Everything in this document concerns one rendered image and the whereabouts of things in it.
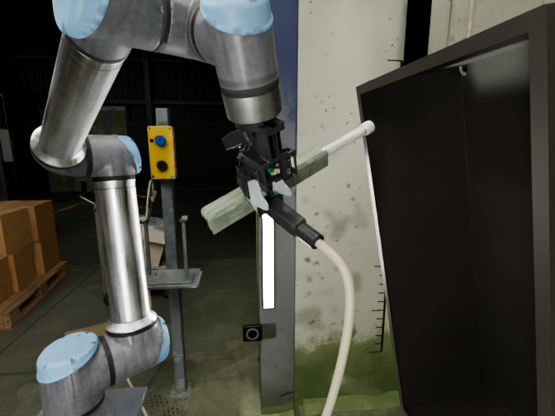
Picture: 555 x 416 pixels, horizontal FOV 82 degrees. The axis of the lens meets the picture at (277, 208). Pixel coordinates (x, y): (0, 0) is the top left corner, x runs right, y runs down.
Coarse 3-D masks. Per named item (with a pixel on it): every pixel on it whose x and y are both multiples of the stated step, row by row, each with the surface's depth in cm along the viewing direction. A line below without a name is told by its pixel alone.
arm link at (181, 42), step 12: (180, 0) 45; (192, 0) 47; (180, 12) 45; (192, 12) 45; (180, 24) 46; (192, 24) 45; (168, 36) 46; (180, 36) 47; (192, 36) 46; (168, 48) 48; (180, 48) 48; (192, 48) 48; (204, 60) 49
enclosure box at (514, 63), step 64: (448, 64) 88; (512, 64) 83; (384, 128) 101; (448, 128) 104; (512, 128) 88; (384, 192) 105; (448, 192) 109; (512, 192) 93; (384, 256) 110; (448, 256) 114; (512, 256) 98; (448, 320) 119; (512, 320) 104; (448, 384) 125; (512, 384) 111
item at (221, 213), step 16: (368, 128) 80; (336, 144) 76; (304, 160) 70; (320, 160) 72; (304, 176) 71; (240, 192) 64; (208, 208) 62; (224, 208) 62; (240, 208) 64; (272, 208) 61; (288, 208) 61; (208, 224) 62; (224, 224) 63; (288, 224) 58; (304, 224) 57; (304, 240) 56
